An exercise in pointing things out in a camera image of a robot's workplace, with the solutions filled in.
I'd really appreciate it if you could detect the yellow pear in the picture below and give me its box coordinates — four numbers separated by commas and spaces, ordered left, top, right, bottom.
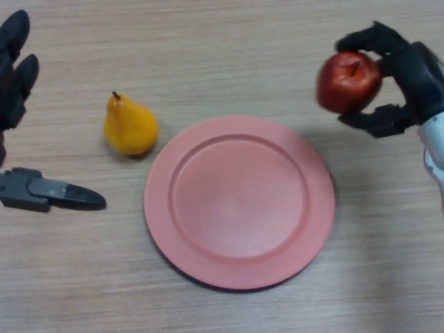
103, 90, 160, 156

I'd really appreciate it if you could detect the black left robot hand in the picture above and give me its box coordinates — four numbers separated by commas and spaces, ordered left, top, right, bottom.
0, 9, 107, 213

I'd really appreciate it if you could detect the red apple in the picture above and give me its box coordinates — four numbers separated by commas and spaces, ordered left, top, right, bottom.
315, 51, 384, 114

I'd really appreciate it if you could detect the pink round plate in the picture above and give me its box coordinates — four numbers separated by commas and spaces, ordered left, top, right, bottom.
144, 115, 336, 291

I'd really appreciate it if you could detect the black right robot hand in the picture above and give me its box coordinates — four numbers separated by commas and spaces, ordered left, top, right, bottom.
333, 20, 444, 139

